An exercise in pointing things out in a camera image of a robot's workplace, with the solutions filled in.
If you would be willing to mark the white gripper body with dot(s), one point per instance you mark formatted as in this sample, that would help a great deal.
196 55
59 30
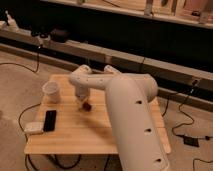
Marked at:
82 96

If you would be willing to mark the red pepper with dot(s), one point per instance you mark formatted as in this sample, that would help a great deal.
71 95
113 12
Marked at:
86 106

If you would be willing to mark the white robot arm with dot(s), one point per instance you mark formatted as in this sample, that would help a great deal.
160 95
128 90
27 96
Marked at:
127 98

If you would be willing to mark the white sponge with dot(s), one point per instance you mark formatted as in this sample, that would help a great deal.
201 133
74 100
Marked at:
34 128

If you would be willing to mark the white paper cup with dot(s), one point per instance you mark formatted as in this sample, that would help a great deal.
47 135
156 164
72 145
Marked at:
52 90

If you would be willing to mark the wooden table board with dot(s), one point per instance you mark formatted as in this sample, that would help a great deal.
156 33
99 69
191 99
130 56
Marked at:
83 132

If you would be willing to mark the black smartphone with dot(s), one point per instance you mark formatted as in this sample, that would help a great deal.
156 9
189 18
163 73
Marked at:
50 120

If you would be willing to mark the dark round object on ledge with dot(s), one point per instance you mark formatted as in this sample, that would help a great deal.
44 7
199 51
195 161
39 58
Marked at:
59 35

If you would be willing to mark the black power adapter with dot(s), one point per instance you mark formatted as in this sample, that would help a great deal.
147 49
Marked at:
191 141

